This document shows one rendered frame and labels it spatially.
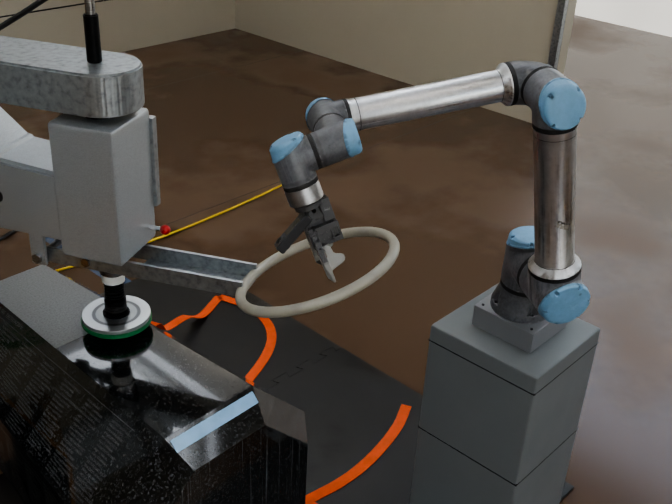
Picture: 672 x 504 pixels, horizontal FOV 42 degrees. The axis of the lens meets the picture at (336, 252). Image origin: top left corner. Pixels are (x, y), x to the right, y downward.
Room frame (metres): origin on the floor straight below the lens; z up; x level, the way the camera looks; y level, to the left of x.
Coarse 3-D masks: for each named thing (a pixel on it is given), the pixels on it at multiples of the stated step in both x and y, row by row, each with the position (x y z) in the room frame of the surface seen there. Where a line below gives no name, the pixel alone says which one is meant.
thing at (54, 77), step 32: (0, 64) 2.27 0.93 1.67; (32, 64) 2.26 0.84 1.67; (64, 64) 2.28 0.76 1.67; (96, 64) 2.29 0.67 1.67; (128, 64) 2.31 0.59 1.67; (0, 96) 2.27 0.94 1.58; (32, 96) 2.24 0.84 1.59; (64, 96) 2.22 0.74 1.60; (96, 96) 2.20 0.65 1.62; (128, 96) 2.24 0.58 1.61
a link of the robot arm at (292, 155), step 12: (300, 132) 1.98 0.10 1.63; (276, 144) 1.96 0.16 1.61; (288, 144) 1.93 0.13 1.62; (300, 144) 1.95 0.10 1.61; (276, 156) 1.94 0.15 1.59; (288, 156) 1.93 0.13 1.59; (300, 156) 1.93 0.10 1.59; (312, 156) 1.94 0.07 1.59; (276, 168) 1.95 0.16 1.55; (288, 168) 1.92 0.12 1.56; (300, 168) 1.93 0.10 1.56; (312, 168) 1.94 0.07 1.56; (288, 180) 1.92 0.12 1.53; (300, 180) 1.92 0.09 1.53; (312, 180) 1.94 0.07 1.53; (288, 192) 1.93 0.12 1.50
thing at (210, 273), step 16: (32, 256) 2.28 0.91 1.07; (48, 256) 2.30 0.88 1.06; (64, 256) 2.29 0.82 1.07; (144, 256) 2.34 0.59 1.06; (160, 256) 2.32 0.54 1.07; (176, 256) 2.31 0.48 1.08; (192, 256) 2.29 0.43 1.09; (208, 256) 2.28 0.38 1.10; (112, 272) 2.24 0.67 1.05; (128, 272) 2.23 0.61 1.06; (144, 272) 2.22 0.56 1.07; (160, 272) 2.20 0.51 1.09; (176, 272) 2.19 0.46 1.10; (192, 272) 2.18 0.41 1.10; (208, 272) 2.26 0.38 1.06; (224, 272) 2.26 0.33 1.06; (240, 272) 2.25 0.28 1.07; (208, 288) 2.16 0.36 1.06; (224, 288) 2.15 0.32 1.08
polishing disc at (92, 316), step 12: (96, 300) 2.38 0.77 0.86; (132, 300) 2.39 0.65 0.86; (84, 312) 2.30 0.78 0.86; (96, 312) 2.31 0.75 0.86; (132, 312) 2.32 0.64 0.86; (144, 312) 2.32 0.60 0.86; (84, 324) 2.25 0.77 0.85; (96, 324) 2.24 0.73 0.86; (108, 324) 2.24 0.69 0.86; (120, 324) 2.25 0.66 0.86; (132, 324) 2.25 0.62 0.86; (144, 324) 2.27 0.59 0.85
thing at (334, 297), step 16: (304, 240) 2.36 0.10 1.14; (272, 256) 2.30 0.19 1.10; (288, 256) 2.32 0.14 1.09; (256, 272) 2.23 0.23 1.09; (368, 272) 1.98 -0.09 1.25; (384, 272) 2.00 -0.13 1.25; (240, 288) 2.12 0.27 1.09; (352, 288) 1.93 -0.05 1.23; (240, 304) 2.02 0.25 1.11; (304, 304) 1.90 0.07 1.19; (320, 304) 1.90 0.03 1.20
